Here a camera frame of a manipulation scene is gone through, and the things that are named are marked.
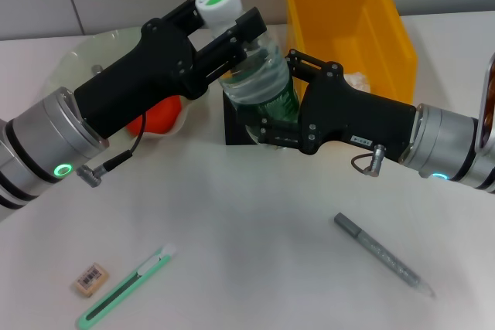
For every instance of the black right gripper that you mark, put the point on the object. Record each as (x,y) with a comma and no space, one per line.
(348,113)

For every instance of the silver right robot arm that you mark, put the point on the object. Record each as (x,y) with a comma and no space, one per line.
(448,144)

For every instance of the silver grey pen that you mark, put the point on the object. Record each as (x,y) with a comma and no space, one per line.
(379,252)

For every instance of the yellow plastic bin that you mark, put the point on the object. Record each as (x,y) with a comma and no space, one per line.
(348,17)

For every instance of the white paper ball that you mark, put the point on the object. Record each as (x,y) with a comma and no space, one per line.
(357,80)

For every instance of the black mesh pen holder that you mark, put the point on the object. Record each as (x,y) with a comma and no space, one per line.
(232,125)

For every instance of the clear green-label water bottle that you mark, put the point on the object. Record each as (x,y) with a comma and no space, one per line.
(259,82)

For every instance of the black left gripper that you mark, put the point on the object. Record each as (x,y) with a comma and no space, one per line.
(147,75)

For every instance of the beige eraser with barcode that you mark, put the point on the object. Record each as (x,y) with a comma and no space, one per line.
(91,279)

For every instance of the mint green utility knife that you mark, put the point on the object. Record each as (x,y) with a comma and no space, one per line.
(127,283)

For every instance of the green wavy glass fruit plate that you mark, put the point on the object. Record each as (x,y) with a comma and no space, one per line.
(89,55)

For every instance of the red-orange toy orange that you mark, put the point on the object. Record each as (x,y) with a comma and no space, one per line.
(158,117)

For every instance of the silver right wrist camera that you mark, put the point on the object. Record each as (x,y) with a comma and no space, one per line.
(488,106)

